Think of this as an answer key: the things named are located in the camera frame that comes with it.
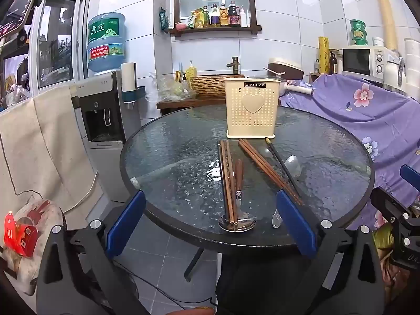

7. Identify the clear plastic bag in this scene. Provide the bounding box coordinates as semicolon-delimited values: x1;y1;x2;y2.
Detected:
146;72;197;103

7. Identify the yellow wrap roll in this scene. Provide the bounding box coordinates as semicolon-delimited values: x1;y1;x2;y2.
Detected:
318;37;329;74

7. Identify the white kettle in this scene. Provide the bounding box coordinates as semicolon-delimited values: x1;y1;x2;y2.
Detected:
384;51;406;89

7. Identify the aluminium framed window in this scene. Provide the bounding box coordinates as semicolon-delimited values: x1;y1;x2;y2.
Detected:
29;0;91;90

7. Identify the blue water jug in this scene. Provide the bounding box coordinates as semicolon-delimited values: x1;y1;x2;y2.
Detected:
87;12;127;74

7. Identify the white cable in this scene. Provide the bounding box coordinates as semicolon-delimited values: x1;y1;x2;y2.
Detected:
74;170;99;211

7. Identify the purple floral cloth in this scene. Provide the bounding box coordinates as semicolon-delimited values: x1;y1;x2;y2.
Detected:
279;74;420;235

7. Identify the black table leg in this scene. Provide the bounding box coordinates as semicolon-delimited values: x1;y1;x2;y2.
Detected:
183;248;206;283

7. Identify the bronze faucet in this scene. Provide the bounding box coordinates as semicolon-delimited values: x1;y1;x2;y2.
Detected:
226;57;242;75

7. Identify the woven pattern wash basin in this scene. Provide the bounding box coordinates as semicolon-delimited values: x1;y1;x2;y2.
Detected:
190;74;245;98

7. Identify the wooden counter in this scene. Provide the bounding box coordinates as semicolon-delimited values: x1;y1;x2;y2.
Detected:
157;96;228;119

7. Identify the teal cup holder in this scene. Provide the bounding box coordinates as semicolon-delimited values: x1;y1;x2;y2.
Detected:
121;86;146;104

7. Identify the yellow soap pump bottle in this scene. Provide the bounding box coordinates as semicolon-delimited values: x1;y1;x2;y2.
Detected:
185;61;198;83

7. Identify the dark soy sauce bottle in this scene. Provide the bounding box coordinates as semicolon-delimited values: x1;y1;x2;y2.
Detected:
228;1;241;27

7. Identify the wooden framed mirror shelf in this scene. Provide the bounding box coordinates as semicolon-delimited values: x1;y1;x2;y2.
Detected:
166;0;262;38

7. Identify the black chopstick gold tip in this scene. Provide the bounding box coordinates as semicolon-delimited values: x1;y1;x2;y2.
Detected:
265;137;300;195

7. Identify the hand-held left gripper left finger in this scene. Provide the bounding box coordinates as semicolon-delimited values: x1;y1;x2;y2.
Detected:
35;190;146;315

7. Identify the grey water dispenser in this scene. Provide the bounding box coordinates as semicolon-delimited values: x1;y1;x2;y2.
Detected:
70;70;141;204

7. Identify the beige rolled mat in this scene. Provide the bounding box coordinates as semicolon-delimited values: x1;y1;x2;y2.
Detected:
375;0;400;50

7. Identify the black floor cable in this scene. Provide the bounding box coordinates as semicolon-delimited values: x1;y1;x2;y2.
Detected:
121;263;218;306

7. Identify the white microwave oven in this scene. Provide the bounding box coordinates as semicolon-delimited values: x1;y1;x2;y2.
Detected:
342;46;394;86

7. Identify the dark slender chopstick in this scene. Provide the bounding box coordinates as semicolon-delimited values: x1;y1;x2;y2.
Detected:
217;141;229;219

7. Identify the dark display panel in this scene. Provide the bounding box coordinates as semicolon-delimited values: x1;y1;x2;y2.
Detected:
0;0;47;37

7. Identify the cream plastic utensil holder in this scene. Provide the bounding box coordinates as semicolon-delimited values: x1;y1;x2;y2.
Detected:
224;76;280;139

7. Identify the cream pot with lid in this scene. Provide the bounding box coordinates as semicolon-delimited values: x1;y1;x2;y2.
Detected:
279;79;314;98

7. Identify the beige cloth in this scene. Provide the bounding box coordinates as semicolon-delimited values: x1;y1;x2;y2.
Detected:
0;85;106;214

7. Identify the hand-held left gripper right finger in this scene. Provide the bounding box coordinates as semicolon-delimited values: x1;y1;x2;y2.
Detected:
276;188;386;315

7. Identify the white paper cup stack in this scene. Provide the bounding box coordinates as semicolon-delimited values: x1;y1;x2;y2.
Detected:
121;62;137;92

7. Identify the white cylindrical container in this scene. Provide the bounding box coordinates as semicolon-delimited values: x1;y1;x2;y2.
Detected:
403;38;420;96

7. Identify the printed round cushion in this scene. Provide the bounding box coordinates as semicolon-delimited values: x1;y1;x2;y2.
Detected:
0;199;67;296

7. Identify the large metal spoon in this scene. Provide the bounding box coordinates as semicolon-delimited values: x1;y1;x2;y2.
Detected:
218;158;257;232

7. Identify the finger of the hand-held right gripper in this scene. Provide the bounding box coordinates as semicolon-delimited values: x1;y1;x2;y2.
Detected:
371;186;413;219
400;165;420;187

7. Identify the brown and cream rice cooker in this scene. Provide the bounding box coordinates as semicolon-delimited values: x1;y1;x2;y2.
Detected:
263;58;304;81

